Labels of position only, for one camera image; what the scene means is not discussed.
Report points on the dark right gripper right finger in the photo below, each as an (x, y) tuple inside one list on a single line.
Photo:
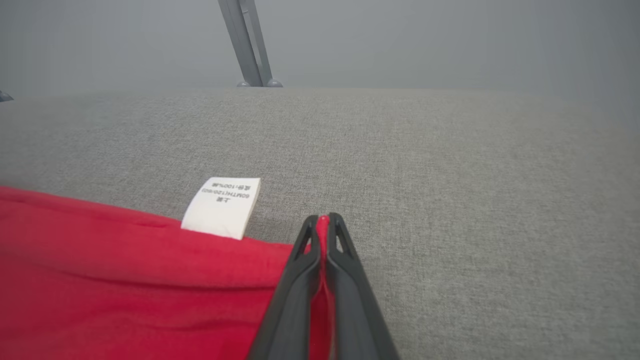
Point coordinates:
[(355, 310)]

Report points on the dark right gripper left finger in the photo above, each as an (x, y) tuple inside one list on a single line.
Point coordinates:
[(295, 310)]

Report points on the red jersey with white sleeves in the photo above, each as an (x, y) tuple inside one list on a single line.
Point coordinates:
[(125, 280)]

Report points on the grey partition post with feet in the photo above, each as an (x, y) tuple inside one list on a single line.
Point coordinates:
[(240, 40)]

